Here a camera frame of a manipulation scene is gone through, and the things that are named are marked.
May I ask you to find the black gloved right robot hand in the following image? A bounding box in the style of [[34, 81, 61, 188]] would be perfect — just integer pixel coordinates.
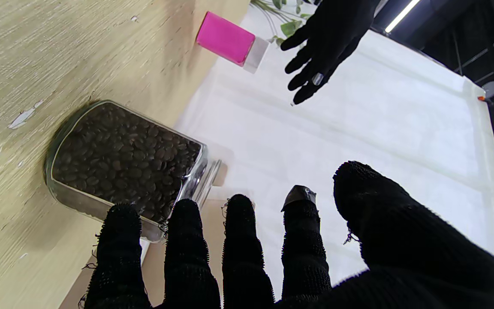
[[83, 161, 494, 309]]

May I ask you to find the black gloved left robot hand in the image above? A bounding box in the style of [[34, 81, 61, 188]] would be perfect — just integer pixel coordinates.
[[280, 0, 380, 106]]

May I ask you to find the white square jar lid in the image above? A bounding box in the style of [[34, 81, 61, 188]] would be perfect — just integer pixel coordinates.
[[243, 36, 270, 74]]

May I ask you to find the pink square coffee jar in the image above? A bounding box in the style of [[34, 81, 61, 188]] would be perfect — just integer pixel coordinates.
[[196, 11, 257, 66]]

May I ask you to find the glass jar of coffee beans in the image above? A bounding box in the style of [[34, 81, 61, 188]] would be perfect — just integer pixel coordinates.
[[44, 100, 229, 244]]

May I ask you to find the pale green large-leaf houseplant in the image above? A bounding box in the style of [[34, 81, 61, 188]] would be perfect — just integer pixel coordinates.
[[250, 0, 317, 47]]

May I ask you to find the ceiling light strip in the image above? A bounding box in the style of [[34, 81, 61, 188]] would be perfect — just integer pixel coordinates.
[[385, 0, 422, 33]]

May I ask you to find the white sheer curtain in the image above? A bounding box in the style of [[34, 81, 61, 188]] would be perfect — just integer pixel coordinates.
[[140, 4, 494, 309]]

